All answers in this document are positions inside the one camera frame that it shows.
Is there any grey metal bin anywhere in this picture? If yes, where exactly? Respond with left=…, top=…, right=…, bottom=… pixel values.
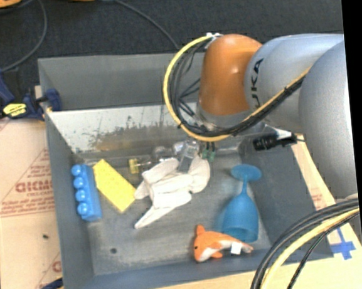
left=37, top=33, right=336, bottom=289

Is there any blue studded toy block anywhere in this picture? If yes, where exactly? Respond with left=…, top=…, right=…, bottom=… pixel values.
left=70, top=161, right=104, bottom=224

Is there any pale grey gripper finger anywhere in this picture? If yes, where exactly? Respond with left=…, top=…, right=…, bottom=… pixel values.
left=171, top=141, right=188, bottom=157
left=176, top=140, right=202, bottom=175

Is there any white glove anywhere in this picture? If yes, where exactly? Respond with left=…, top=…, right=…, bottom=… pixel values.
left=127, top=153, right=216, bottom=230

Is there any black cylinder on white bracket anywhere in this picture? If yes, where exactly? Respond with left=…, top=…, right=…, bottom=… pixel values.
left=250, top=121, right=298, bottom=152

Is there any brown cardboard board, red print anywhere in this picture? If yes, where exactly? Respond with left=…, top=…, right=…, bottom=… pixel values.
left=0, top=107, right=65, bottom=289

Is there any blue plastic wine glass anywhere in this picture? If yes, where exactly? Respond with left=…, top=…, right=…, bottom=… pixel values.
left=210, top=162, right=269, bottom=246

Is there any clear bottle with yellow cap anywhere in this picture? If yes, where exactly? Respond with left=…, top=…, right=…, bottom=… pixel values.
left=127, top=144, right=179, bottom=176

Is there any orange and white toy fish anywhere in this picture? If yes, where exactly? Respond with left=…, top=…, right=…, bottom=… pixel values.
left=189, top=219, right=256, bottom=265

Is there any yellow sponge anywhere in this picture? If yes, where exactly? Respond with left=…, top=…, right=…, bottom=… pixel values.
left=91, top=155, right=138, bottom=216

